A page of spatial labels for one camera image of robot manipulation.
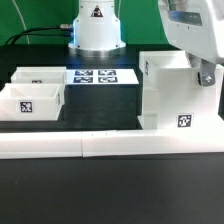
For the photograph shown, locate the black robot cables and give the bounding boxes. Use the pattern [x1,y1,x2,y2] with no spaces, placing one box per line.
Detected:
[3,23,75,46]

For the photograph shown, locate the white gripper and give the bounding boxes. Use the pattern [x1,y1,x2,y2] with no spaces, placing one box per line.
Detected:
[158,0,224,87]

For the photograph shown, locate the white drawer box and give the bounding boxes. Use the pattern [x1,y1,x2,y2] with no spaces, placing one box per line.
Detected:
[0,83,64,121]
[11,67,66,84]

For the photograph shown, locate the white thin cable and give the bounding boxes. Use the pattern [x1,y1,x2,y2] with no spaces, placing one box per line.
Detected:
[11,0,31,45]

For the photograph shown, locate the white rear drawer box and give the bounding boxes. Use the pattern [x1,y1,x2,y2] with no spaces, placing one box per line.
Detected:
[11,67,66,84]

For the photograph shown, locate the white marker sheet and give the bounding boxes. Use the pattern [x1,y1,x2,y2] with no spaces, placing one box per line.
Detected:
[65,69,138,85]

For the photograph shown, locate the white front drawer box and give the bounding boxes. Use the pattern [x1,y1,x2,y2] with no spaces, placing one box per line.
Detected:
[0,83,64,121]

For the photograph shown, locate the white front fence left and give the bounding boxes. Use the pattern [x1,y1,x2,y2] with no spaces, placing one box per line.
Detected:
[0,132,83,159]

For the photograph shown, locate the white front fence right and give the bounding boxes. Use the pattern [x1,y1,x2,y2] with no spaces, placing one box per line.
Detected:
[82,129,224,157]

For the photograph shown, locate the white fence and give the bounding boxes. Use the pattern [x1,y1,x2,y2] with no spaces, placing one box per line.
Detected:
[0,132,83,159]
[82,129,224,157]

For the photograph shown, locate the white drawer cabinet frame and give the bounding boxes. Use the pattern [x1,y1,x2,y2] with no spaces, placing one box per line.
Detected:
[138,51,224,130]

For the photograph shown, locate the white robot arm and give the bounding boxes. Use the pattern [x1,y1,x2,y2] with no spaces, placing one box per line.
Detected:
[69,0,224,87]

